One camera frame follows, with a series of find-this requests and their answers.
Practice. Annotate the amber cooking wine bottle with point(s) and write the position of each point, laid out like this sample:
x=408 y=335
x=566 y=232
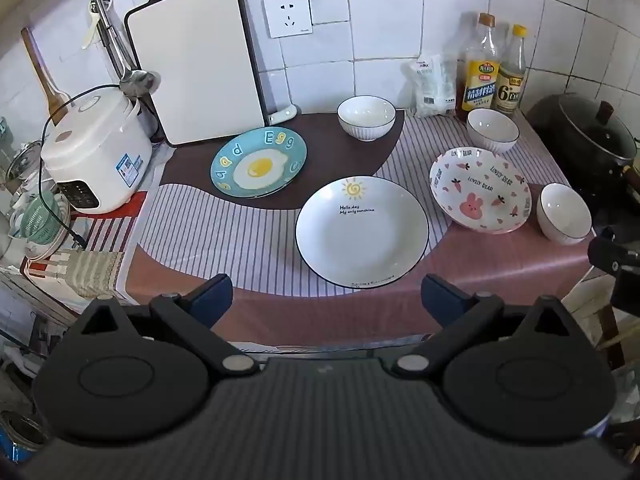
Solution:
x=479 y=75

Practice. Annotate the striped pink table cloth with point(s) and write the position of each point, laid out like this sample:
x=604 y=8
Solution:
x=200 y=245

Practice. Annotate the black wok with glass lid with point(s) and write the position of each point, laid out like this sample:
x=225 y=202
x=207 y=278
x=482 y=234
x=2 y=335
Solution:
x=590 y=145

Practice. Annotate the white seasoning bag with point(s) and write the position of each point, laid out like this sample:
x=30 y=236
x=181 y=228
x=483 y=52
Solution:
x=431 y=85

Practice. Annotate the blue fried egg plate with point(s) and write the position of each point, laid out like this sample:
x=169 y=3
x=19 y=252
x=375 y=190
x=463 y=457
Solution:
x=260 y=162

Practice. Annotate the metal ladle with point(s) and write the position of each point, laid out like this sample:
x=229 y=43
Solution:
x=120 y=55

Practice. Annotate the white cutting board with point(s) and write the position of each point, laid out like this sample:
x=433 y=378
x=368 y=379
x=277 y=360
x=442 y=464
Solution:
x=195 y=65

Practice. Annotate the white sun print plate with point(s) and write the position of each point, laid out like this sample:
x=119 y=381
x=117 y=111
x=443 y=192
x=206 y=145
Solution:
x=361 y=235

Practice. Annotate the clear vinegar bottle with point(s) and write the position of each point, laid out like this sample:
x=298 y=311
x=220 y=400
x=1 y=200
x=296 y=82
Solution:
x=511 y=80

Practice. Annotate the white ribbed bowl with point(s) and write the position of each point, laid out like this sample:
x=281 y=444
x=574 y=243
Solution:
x=366 y=116

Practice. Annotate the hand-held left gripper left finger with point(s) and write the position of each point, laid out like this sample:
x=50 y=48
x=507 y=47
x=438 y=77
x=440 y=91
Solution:
x=212 y=300

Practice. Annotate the white plastic wall hook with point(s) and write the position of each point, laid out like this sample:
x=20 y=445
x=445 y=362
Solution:
x=92 y=25

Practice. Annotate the green colander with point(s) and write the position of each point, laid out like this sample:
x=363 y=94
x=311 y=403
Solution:
x=37 y=220

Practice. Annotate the white rice cooker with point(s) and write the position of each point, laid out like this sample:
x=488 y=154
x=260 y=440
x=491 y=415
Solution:
x=97 y=155

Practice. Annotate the white bowl with blue rim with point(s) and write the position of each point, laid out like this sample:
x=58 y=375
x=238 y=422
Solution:
x=564 y=212
x=492 y=127

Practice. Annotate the wooden spatula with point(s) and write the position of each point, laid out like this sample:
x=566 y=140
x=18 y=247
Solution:
x=45 y=80

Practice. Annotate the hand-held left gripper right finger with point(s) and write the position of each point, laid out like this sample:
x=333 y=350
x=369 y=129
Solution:
x=442 y=300

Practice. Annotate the striped beige cloth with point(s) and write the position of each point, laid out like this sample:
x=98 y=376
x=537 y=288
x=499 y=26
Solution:
x=95 y=272

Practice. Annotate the pink bunny print plate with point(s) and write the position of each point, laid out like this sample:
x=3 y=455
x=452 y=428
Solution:
x=480 y=190

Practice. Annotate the white wall socket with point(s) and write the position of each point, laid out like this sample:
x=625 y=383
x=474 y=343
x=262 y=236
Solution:
x=288 y=15

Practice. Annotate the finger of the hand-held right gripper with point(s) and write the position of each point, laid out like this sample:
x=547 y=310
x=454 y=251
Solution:
x=607 y=255

